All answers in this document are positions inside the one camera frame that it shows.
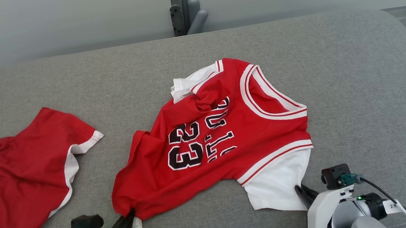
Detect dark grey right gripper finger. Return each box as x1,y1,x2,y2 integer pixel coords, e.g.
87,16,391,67
294,184,319,210

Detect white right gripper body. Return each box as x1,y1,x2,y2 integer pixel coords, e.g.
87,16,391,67
305,186,358,228

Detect red basketball jersey number 23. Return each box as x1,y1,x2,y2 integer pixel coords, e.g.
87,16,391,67
103,52,319,228

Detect red shorts with white stripe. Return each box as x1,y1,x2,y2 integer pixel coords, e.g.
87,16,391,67
0,103,111,228

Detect grey fabric sofa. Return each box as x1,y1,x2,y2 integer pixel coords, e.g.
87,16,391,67
0,6,406,228

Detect black right cable teal plug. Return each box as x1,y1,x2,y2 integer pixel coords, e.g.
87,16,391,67
338,169,406,228

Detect white right cable label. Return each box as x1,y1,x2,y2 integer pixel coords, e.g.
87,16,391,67
382,199,406,217

